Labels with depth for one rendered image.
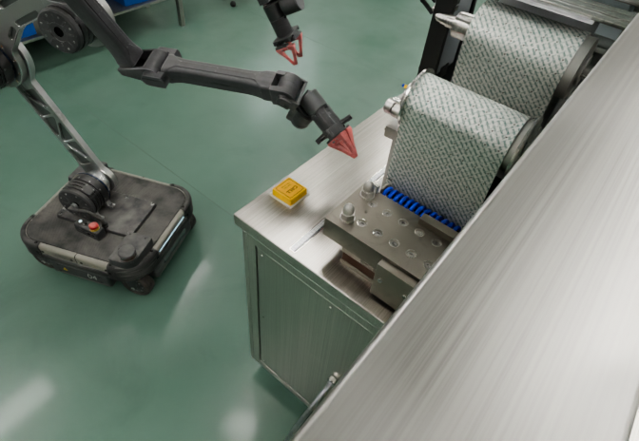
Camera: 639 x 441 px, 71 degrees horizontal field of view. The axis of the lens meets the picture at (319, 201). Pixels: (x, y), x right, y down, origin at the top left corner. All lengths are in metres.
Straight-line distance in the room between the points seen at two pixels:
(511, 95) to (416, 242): 0.42
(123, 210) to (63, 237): 0.26
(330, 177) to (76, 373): 1.31
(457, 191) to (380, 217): 0.18
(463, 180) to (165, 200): 1.55
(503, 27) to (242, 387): 1.54
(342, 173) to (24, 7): 1.18
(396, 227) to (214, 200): 1.63
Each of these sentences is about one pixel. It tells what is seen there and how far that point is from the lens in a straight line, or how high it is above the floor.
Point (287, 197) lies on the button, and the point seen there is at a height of 0.92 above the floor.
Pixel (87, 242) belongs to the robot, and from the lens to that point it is 2.16.
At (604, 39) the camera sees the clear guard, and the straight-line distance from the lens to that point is 1.94.
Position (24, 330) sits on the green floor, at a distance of 2.30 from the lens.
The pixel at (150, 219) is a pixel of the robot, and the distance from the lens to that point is 2.17.
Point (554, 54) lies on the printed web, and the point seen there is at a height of 1.37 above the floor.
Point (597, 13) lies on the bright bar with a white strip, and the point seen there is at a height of 1.46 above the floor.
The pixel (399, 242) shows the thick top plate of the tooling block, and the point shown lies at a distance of 1.03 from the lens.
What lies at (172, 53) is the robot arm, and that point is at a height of 1.18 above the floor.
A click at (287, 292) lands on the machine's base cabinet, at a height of 0.72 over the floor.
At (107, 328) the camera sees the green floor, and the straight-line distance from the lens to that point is 2.17.
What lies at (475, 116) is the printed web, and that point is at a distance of 0.98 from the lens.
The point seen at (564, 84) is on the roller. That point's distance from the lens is 1.14.
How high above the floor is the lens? 1.80
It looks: 45 degrees down
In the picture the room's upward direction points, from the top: 6 degrees clockwise
